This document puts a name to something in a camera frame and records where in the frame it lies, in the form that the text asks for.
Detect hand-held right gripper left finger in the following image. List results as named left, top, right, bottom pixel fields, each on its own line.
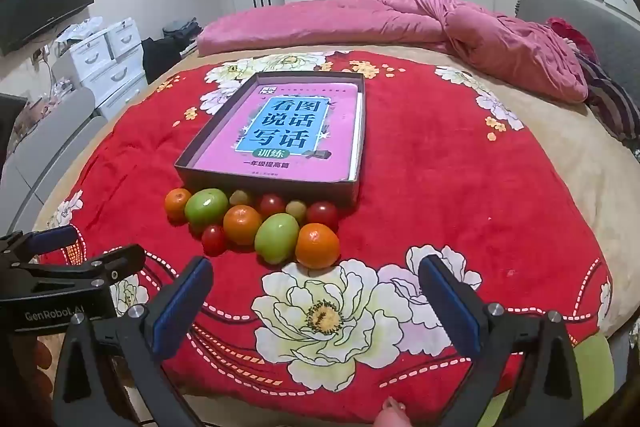
left=52, top=256, right=216, bottom=427

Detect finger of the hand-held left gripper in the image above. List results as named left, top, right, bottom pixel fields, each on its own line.
left=0, top=226, right=79, bottom=259
left=0, top=244, right=147, bottom=303

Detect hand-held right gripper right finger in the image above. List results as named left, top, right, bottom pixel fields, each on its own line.
left=417, top=254, right=585, bottom=427

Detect red tomato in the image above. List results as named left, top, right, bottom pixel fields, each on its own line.
left=201, top=224, right=228, bottom=257
left=257, top=193, right=287, bottom=219
left=306, top=201, right=340, bottom=230

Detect orange tangerine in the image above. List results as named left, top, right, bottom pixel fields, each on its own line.
left=223, top=205, right=263, bottom=246
left=164, top=188, right=193, bottom=224
left=295, top=223, right=341, bottom=269

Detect green apple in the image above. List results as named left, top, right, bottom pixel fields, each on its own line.
left=254, top=213, right=300, bottom=265
left=184, top=188, right=230, bottom=228

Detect shallow grey cardboard box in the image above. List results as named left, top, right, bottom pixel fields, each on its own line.
left=174, top=71, right=366, bottom=208

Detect person's left hand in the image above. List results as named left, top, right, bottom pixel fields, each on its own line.
left=10, top=336, right=56, bottom=413

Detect grey sofa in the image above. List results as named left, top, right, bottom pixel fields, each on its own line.
left=0, top=87, right=108, bottom=233

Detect red floral blanket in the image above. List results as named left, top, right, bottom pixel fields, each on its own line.
left=32, top=49, right=613, bottom=408

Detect person's foot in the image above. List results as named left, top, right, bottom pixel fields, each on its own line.
left=375, top=397, right=413, bottom=427

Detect light green stool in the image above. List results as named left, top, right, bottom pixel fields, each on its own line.
left=480, top=334, right=616, bottom=427

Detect white drawer chest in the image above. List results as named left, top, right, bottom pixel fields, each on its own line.
left=52, top=52, right=148, bottom=120

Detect small white drawer box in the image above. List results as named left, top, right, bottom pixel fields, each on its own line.
left=107, top=18, right=143, bottom=58
left=69, top=29, right=112, bottom=68

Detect pink book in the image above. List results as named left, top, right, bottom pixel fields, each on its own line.
left=192, top=81, right=362, bottom=182

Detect white plastic bag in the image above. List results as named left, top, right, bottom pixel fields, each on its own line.
left=56, top=18, right=108, bottom=42

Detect black bag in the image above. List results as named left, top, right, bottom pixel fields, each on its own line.
left=141, top=36, right=183, bottom=82

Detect black television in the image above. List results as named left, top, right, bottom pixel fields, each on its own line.
left=0, top=0, right=95, bottom=56

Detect folded grey clothes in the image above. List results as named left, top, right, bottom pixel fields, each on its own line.
left=162, top=19, right=203, bottom=42

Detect striped pillow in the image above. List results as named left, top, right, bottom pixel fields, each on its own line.
left=577, top=57, right=640, bottom=142

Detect dark red pillow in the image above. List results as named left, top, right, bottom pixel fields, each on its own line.
left=545, top=18, right=596, bottom=60

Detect pink quilt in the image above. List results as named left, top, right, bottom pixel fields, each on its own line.
left=196, top=0, right=589, bottom=102

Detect grey headboard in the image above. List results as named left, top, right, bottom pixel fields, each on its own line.
left=515, top=0, right=640, bottom=108

